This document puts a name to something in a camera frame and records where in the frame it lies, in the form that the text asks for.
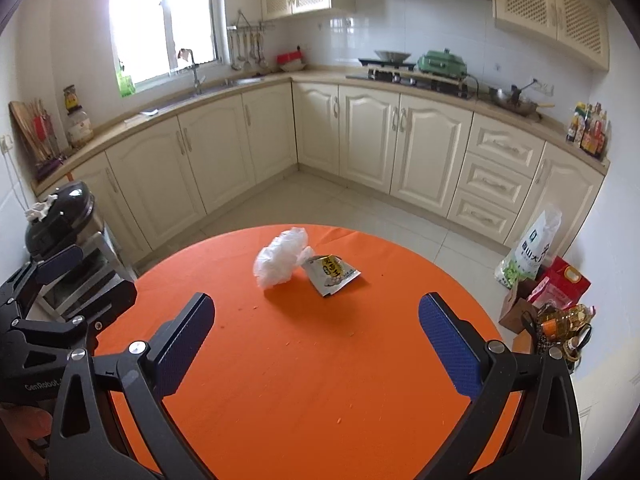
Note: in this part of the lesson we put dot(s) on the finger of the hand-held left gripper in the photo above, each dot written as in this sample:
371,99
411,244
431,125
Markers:
112,305
57,262

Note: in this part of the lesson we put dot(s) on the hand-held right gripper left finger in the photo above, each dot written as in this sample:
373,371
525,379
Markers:
182,340

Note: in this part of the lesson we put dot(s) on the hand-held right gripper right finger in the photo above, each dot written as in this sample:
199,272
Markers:
450,345

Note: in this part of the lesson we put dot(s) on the person's left hand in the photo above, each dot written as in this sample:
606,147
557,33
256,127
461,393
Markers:
22,430

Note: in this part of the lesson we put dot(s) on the black round cooker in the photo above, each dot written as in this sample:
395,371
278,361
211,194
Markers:
65,215

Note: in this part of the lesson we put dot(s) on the white crumpled cloth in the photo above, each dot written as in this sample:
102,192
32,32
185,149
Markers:
40,208

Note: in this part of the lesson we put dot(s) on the brown cardboard box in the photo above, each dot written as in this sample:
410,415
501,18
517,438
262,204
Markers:
515,310

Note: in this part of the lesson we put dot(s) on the purple utensil holder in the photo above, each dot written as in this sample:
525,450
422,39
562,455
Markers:
50,167

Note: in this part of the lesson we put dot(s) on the white rice bag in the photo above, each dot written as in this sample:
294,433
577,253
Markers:
530,255

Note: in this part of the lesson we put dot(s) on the yellow cooking oil bottle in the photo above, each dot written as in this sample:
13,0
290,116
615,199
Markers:
570,320

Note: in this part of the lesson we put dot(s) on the white crumpled plastic bag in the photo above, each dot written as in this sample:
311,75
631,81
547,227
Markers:
277,260

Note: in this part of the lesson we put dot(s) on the cream cabinet drawer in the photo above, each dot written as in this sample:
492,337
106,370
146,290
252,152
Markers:
482,215
495,180
505,142

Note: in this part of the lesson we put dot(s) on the large clear jar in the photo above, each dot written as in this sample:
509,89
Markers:
80,130

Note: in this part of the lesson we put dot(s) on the round orange table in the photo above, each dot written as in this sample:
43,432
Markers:
310,385

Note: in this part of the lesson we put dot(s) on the grey yellow snack packet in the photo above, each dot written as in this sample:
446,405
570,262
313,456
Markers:
330,275

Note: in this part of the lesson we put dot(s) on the wooden cutting board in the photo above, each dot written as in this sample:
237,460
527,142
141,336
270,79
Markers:
22,127

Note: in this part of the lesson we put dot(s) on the small jar with yellow label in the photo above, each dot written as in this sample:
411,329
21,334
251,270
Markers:
72,100

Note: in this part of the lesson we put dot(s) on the cream door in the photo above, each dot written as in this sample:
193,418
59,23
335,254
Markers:
600,410

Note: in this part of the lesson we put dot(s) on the green bottle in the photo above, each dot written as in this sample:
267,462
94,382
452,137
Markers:
126,85

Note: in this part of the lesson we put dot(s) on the cream base cabinets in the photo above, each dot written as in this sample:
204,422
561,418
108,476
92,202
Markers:
370,130

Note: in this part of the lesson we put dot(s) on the steel faucet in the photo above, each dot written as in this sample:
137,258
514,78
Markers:
196,77

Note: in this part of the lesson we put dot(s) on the group of condiment bottles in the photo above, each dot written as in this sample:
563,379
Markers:
592,137

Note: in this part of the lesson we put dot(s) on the steel sink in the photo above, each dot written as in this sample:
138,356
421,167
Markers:
235,81

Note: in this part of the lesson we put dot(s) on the kitchen window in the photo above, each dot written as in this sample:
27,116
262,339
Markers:
160,20

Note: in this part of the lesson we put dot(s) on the black gas hob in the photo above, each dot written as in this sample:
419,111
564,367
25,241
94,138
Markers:
400,77

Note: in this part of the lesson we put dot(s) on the row of hanging kitchen utensils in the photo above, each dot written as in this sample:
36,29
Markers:
240,60

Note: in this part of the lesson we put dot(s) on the green electric cooking pot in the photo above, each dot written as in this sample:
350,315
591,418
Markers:
442,62

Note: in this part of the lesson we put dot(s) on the white bowl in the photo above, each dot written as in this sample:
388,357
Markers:
292,67

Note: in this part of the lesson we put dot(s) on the grey wok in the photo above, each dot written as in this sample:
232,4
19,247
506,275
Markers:
392,56

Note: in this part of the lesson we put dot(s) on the red lidded container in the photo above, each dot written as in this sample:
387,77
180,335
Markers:
290,57

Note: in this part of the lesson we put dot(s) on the metal utensil rack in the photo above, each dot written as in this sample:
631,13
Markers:
250,26

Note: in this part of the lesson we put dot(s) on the wide lattice door cabinet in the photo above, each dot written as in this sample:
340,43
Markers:
550,5

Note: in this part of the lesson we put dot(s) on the white wall socket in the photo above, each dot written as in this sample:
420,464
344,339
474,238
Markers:
545,88

